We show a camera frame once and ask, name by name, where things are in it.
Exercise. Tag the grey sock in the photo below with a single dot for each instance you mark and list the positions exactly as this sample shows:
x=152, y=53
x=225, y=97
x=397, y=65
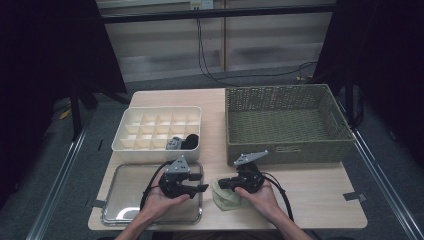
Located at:
x=173, y=144

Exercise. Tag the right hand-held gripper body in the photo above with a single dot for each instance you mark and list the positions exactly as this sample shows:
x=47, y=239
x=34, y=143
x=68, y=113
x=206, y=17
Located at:
x=251, y=178

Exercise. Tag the metal floor rail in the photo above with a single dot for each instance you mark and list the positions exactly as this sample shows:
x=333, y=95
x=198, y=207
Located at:
x=383, y=186
x=56, y=193

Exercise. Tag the black horizontal bar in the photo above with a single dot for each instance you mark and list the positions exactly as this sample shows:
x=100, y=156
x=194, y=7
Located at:
x=216, y=13

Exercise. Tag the clear plastic lid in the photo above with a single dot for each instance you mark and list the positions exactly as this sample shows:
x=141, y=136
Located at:
x=123, y=190

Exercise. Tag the cream divided storage box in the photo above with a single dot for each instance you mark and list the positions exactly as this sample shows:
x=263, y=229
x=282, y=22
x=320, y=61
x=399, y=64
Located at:
x=143, y=156

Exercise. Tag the white power outlet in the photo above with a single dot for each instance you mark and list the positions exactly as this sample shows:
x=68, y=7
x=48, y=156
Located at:
x=201, y=4

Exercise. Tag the black sock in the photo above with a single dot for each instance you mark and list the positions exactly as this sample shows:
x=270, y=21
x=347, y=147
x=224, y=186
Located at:
x=190, y=141

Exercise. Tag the green woven basket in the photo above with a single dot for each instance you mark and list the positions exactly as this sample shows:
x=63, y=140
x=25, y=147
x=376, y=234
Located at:
x=333, y=146

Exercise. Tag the black curtain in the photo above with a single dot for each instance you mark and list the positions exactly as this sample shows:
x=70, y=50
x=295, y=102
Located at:
x=393, y=66
x=33, y=66

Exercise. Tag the cream sock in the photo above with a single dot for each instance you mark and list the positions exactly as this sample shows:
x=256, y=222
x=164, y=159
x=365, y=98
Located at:
x=226, y=200

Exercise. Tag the black metal stand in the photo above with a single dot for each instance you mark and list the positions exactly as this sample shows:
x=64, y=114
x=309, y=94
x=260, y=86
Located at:
x=349, y=100
x=76, y=113

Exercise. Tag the person's left hand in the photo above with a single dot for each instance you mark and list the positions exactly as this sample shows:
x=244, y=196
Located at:
x=163, y=206

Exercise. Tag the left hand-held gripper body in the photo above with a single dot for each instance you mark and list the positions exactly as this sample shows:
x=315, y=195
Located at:
x=175, y=183

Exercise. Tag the person's right hand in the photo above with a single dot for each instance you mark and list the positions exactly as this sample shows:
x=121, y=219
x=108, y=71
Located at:
x=263, y=203

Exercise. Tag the grey tape piece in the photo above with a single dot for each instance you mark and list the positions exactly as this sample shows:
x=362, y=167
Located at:
x=353, y=196
x=96, y=203

